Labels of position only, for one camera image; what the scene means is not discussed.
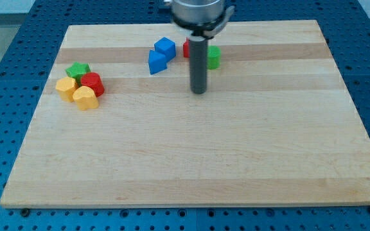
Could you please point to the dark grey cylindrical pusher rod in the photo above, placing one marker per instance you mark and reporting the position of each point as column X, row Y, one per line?
column 198, row 65

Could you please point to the green cylinder block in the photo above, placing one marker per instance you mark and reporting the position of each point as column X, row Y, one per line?
column 213, row 57

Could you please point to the red block behind rod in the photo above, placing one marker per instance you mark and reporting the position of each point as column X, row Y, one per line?
column 185, row 48

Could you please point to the blue cube block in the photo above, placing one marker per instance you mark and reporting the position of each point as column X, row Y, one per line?
column 166, row 47

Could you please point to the blue wedge block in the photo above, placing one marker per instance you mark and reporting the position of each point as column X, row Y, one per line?
column 157, row 62

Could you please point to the red cylinder block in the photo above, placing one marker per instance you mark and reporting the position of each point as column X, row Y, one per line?
column 93, row 81

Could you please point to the wooden board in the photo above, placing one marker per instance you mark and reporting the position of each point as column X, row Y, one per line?
column 275, row 128

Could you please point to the green star block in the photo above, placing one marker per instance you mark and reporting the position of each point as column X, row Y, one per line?
column 77, row 70

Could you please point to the yellow heart block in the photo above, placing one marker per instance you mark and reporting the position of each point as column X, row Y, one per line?
column 85, row 98

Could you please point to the yellow hexagon block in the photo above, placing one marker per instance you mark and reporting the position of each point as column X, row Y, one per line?
column 66, row 87

